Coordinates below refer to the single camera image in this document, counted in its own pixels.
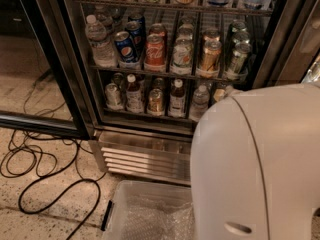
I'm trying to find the gold can bottom shelf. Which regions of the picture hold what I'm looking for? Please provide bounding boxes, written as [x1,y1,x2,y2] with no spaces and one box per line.
[147,89,164,116]

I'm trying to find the blue pepsi can behind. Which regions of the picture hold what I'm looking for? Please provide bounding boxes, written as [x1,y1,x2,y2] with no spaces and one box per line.
[125,21,144,53]

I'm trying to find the clear water bottle bottom shelf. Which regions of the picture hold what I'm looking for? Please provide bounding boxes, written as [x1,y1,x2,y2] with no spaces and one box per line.
[189,85,210,122]

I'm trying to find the black floor cable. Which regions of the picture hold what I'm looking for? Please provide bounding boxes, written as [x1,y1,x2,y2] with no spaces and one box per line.
[0,67,107,240]

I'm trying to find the stainless steel fridge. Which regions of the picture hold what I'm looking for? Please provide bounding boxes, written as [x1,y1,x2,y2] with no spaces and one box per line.
[21,0,319,185]

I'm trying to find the blue pepsi can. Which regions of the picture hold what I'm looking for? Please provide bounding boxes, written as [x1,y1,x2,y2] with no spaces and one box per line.
[125,21,144,53]
[114,31,138,63]

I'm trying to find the green silver soda can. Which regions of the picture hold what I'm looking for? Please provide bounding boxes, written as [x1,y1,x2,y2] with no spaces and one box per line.
[225,42,251,80]

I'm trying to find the brown tea bottle white cap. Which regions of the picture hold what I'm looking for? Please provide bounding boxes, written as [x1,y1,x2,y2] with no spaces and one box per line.
[168,79,185,118]

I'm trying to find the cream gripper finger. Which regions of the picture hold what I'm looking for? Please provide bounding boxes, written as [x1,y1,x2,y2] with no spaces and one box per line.
[213,89,231,102]

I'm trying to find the gold orange soda can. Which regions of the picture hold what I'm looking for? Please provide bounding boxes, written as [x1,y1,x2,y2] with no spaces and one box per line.
[197,40,222,78]

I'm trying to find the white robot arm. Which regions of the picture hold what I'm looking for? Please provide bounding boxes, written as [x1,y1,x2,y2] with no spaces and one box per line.
[190,83,320,240]

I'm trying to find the blue pepsi can front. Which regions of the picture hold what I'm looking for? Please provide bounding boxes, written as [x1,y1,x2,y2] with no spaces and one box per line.
[114,31,138,63]

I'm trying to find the bubble wrap sheet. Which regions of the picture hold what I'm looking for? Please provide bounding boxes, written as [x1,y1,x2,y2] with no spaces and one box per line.
[120,198,195,240]

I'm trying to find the large water bottle middle shelf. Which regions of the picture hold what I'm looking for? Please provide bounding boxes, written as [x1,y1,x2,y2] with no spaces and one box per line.
[85,15,117,68]

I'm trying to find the red coca cola can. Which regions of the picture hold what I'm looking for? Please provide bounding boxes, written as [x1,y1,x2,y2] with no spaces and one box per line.
[144,34,166,72]

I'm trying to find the silver can bottom shelf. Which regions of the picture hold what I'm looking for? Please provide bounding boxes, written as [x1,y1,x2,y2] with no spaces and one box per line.
[105,83,123,110]

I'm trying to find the brown bottle white label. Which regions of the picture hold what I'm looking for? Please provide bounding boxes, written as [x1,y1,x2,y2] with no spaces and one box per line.
[126,74,144,113]

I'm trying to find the white green soda can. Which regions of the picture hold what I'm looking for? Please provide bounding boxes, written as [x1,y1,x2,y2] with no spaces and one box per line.
[170,39,193,75]

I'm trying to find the clear plastic storage bin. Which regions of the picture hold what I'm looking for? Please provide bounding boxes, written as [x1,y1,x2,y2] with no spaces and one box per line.
[102,180,196,240]

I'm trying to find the open glass fridge door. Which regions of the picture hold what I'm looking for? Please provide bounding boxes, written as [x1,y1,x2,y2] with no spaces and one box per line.
[0,0,92,139]

